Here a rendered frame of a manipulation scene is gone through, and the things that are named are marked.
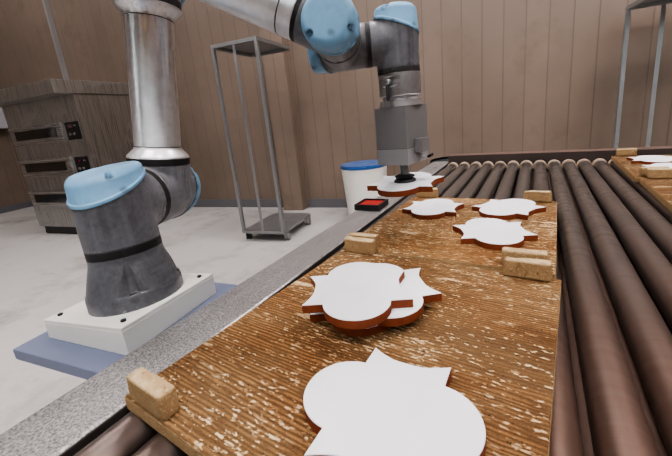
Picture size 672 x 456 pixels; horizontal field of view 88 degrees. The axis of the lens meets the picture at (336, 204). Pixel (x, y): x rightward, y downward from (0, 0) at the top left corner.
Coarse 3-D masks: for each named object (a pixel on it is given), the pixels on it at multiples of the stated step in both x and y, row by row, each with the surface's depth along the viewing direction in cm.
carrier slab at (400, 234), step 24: (408, 216) 82; (480, 216) 77; (552, 216) 72; (384, 240) 68; (408, 240) 67; (432, 240) 66; (456, 240) 65; (552, 240) 60; (480, 264) 54; (552, 264) 52
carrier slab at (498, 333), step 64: (384, 256) 61; (256, 320) 45; (448, 320) 41; (512, 320) 40; (192, 384) 35; (256, 384) 34; (512, 384) 31; (192, 448) 28; (256, 448) 27; (512, 448) 25
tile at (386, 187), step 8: (384, 176) 73; (392, 176) 72; (416, 176) 70; (424, 176) 69; (432, 176) 68; (440, 176) 67; (376, 184) 67; (384, 184) 67; (392, 184) 66; (400, 184) 65; (408, 184) 64; (416, 184) 63; (424, 184) 63; (432, 184) 65; (384, 192) 62; (392, 192) 61; (400, 192) 61; (408, 192) 61; (416, 192) 62
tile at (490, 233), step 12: (456, 228) 69; (468, 228) 67; (480, 228) 66; (492, 228) 65; (504, 228) 65; (516, 228) 64; (468, 240) 62; (480, 240) 60; (492, 240) 60; (504, 240) 59; (516, 240) 59; (528, 240) 61
